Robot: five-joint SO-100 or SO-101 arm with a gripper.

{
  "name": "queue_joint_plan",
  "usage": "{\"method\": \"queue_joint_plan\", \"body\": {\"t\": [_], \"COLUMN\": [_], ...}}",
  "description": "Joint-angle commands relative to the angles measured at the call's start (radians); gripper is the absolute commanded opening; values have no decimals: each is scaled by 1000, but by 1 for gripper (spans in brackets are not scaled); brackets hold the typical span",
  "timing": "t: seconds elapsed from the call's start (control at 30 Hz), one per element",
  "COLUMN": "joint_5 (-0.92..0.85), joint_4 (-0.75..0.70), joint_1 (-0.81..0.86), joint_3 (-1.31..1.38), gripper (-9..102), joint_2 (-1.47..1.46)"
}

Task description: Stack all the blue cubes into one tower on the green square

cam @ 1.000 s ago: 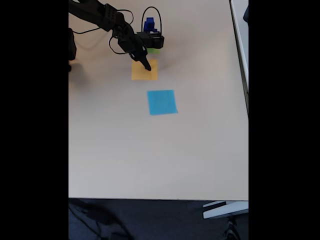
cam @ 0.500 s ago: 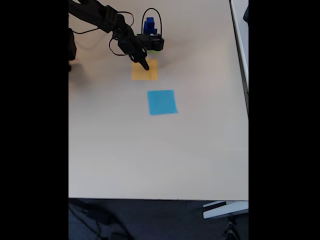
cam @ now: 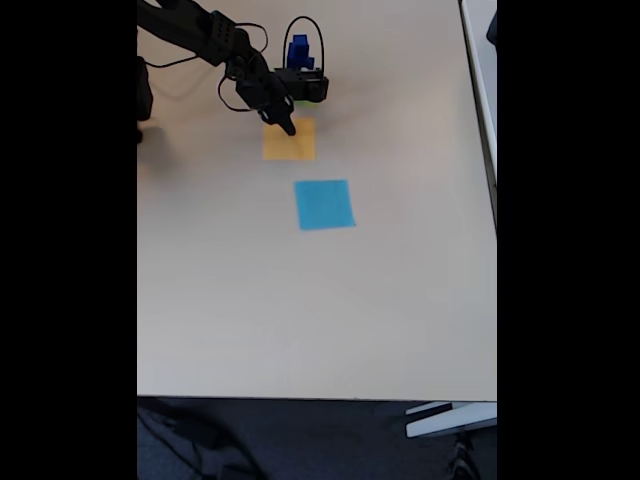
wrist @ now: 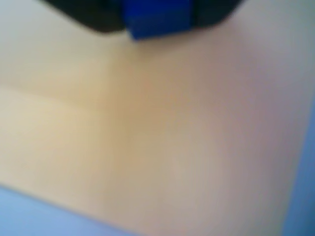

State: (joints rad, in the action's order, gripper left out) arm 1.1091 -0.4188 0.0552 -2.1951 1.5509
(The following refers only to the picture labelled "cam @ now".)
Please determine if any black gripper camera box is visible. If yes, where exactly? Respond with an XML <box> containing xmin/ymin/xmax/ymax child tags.
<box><xmin>272</xmin><ymin>67</ymin><xmax>331</xmax><ymax>104</ymax></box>

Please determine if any white table foot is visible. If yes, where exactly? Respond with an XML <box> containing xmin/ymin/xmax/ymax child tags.
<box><xmin>404</xmin><ymin>400</ymin><xmax>498</xmax><ymax>440</ymax></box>

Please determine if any orange paper square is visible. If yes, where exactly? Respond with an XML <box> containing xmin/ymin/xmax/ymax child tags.
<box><xmin>262</xmin><ymin>117</ymin><xmax>318</xmax><ymax>162</ymax></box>

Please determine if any large blue cube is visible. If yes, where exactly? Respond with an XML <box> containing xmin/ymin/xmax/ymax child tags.
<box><xmin>286</xmin><ymin>51</ymin><xmax>317</xmax><ymax>72</ymax></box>

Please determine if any light blue paper square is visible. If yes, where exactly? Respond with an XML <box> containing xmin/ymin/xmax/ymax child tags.
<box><xmin>294</xmin><ymin>178</ymin><xmax>357</xmax><ymax>232</ymax></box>

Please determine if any white side desk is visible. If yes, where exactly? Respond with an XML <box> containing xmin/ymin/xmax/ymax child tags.
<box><xmin>458</xmin><ymin>0</ymin><xmax>498</xmax><ymax>231</ymax></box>

